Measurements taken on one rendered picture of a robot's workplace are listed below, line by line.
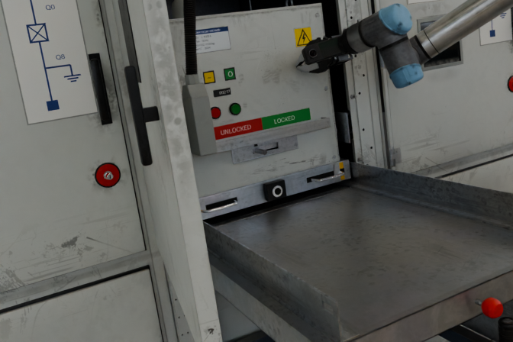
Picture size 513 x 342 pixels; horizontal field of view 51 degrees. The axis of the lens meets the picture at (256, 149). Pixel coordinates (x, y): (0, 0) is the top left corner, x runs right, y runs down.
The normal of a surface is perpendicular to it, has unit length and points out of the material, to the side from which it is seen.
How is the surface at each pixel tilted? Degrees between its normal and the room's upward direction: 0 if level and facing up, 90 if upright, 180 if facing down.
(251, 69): 90
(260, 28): 90
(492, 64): 90
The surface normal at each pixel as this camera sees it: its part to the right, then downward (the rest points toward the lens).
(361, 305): -0.14, -0.97
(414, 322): 0.44, 0.10
